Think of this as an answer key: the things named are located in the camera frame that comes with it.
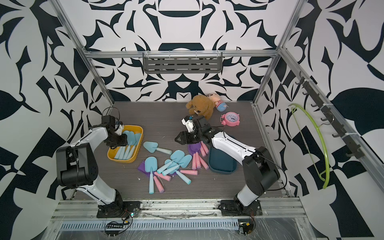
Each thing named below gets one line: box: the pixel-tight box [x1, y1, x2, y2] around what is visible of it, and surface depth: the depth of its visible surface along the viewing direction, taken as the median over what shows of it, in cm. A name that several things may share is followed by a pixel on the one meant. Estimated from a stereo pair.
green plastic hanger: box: [288, 103, 330, 189], surface depth 67 cm
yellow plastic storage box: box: [107, 125, 144, 164], surface depth 93 cm
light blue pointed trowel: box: [126, 131, 136, 160], surface depth 98 cm
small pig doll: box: [207, 93, 229, 112], surface depth 113 cm
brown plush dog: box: [185, 95, 215, 120], surface depth 98 cm
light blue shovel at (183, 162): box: [162, 154, 193, 176], surface depth 91 cm
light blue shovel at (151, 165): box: [144, 156, 158, 195], surface depth 88 cm
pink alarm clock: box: [220, 111, 240, 127], surface depth 110 cm
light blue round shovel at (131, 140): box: [122, 130, 136, 160], surface depth 95 cm
